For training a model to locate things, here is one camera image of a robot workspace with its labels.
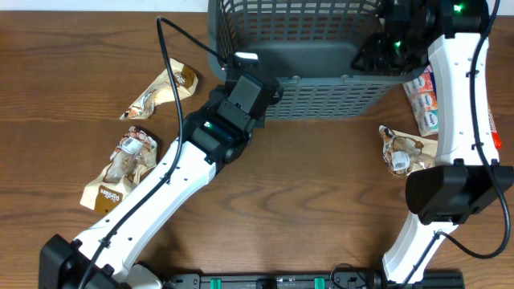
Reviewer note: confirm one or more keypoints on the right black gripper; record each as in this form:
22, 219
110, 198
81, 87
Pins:
373, 46

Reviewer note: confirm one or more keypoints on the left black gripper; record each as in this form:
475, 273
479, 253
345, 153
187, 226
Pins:
218, 95

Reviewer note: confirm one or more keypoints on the multicolour tissue pack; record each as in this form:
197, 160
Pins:
421, 93

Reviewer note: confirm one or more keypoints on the grey plastic basket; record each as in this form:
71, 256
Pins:
308, 46

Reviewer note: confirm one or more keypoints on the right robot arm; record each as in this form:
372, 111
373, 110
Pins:
467, 176

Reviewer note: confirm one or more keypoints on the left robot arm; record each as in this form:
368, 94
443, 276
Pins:
105, 255

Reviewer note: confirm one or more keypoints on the crumpled beige snack bag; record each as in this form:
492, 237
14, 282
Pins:
160, 91

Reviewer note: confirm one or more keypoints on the beige nut bag with label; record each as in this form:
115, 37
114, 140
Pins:
134, 156

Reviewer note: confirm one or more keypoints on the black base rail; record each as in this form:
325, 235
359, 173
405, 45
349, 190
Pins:
340, 279

